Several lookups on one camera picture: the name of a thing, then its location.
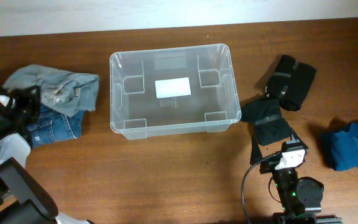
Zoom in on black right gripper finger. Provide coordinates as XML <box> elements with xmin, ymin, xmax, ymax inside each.
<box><xmin>290</xmin><ymin>128</ymin><xmax>308</xmax><ymax>150</ymax></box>
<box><xmin>250</xmin><ymin>136</ymin><xmax>263</xmax><ymax>166</ymax></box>

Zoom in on dark blue jeans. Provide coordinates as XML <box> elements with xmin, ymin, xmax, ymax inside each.
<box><xmin>27</xmin><ymin>105</ymin><xmax>85</xmax><ymax>149</ymax></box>

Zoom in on blue shirt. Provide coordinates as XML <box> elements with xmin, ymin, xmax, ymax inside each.
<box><xmin>321</xmin><ymin>123</ymin><xmax>358</xmax><ymax>171</ymax></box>

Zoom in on light blue jeans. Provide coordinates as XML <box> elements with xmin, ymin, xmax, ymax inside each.
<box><xmin>3</xmin><ymin>64</ymin><xmax>99</xmax><ymax>117</ymax></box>

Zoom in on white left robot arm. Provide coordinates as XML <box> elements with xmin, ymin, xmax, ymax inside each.
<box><xmin>0</xmin><ymin>85</ymin><xmax>91</xmax><ymax>224</ymax></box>

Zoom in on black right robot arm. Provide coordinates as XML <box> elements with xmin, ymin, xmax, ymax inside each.
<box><xmin>241</xmin><ymin>129</ymin><xmax>343</xmax><ymax>224</ymax></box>

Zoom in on black folded garment lower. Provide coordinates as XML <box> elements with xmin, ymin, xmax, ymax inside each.
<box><xmin>241</xmin><ymin>98</ymin><xmax>291</xmax><ymax>146</ymax></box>

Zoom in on black folded garment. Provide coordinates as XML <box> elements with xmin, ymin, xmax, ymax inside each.
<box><xmin>241</xmin><ymin>98</ymin><xmax>291</xmax><ymax>146</ymax></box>
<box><xmin>265</xmin><ymin>55</ymin><xmax>317</xmax><ymax>111</ymax></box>

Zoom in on black folded garment upper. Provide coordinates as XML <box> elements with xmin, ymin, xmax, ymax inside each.
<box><xmin>265</xmin><ymin>55</ymin><xmax>317</xmax><ymax>111</ymax></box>

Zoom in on clear plastic storage bin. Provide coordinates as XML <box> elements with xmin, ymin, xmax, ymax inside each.
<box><xmin>109</xmin><ymin>44</ymin><xmax>241</xmax><ymax>140</ymax></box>

